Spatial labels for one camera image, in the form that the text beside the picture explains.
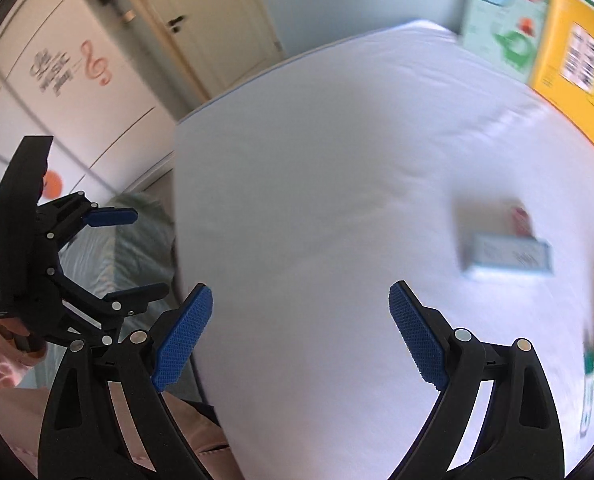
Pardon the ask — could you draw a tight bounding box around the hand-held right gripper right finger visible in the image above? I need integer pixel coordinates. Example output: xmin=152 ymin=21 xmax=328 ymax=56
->
xmin=388 ymin=281 xmax=564 ymax=480

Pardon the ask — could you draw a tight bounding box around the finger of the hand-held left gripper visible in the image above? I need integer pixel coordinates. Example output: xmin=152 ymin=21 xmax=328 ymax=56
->
xmin=36 ymin=191 xmax=138 ymax=256
xmin=47 ymin=265 xmax=170 ymax=348

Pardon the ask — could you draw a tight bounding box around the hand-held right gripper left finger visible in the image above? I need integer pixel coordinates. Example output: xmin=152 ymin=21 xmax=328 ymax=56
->
xmin=38 ymin=282 xmax=228 ymax=480

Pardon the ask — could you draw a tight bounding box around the grey lined trash bin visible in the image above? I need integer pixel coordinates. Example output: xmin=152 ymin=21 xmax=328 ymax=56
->
xmin=59 ymin=192 xmax=198 ymax=396

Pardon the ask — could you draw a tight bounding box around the person's left hand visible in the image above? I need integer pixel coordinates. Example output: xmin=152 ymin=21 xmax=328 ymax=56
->
xmin=0 ymin=322 xmax=45 ymax=367

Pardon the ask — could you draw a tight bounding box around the orange round sticker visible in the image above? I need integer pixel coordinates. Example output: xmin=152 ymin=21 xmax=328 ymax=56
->
xmin=41 ymin=170 xmax=65 ymax=200

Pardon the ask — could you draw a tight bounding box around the light blue box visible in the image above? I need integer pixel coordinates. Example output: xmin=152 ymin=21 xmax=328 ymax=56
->
xmin=464 ymin=232 xmax=553 ymax=281

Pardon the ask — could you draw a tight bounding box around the white wardrobe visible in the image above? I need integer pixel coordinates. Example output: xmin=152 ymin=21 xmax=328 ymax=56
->
xmin=0 ymin=0 xmax=178 ymax=201

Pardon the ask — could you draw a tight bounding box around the music note sticker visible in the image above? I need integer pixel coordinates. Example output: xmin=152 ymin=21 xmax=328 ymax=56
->
xmin=29 ymin=40 xmax=115 ymax=98

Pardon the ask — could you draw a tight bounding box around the small pink packet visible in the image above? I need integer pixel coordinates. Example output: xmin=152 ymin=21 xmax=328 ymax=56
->
xmin=507 ymin=205 xmax=533 ymax=236

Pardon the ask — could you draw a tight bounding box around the green white marker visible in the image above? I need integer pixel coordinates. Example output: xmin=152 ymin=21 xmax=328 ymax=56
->
xmin=580 ymin=340 xmax=594 ymax=436

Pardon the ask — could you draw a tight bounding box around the cream door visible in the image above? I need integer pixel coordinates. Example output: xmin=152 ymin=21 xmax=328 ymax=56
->
xmin=112 ymin=0 xmax=283 ymax=106

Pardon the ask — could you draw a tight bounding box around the yellow picture book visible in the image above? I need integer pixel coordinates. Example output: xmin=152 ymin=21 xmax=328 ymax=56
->
xmin=530 ymin=0 xmax=594 ymax=176

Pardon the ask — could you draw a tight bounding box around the teal elephant book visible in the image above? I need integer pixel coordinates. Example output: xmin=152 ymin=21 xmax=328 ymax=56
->
xmin=460 ymin=0 xmax=553 ymax=83

